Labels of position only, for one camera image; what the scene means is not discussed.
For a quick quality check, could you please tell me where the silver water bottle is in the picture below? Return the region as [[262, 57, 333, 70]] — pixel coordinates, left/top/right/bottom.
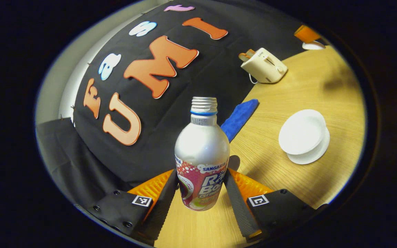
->
[[174, 97, 231, 211]]

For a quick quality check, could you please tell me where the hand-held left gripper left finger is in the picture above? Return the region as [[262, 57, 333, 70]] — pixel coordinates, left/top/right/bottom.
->
[[88, 168, 179, 247]]

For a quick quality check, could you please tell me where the white toaster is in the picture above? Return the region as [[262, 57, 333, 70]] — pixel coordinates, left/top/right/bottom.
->
[[241, 48, 288, 84]]

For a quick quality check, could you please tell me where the blue cloth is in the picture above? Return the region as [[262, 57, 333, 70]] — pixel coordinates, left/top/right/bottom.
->
[[220, 99, 259, 143]]

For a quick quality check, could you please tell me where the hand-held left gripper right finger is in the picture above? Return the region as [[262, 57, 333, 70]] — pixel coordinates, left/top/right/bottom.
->
[[223, 168, 329, 242]]

